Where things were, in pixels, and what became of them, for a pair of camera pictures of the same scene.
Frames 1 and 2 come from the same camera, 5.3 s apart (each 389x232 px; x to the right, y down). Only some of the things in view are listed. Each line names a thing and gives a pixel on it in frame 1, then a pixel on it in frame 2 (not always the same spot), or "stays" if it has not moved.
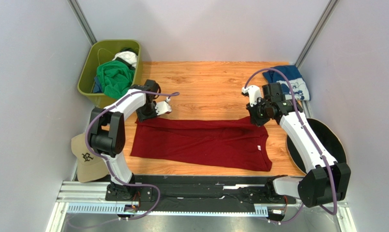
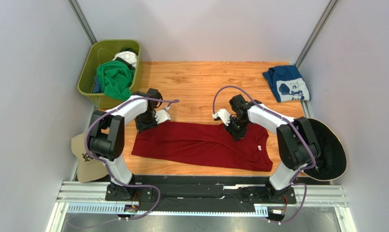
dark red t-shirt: [233, 143] stays
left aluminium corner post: [82, 21] stays
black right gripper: [257, 117] → [236, 131]
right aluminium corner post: [331, 7] stays
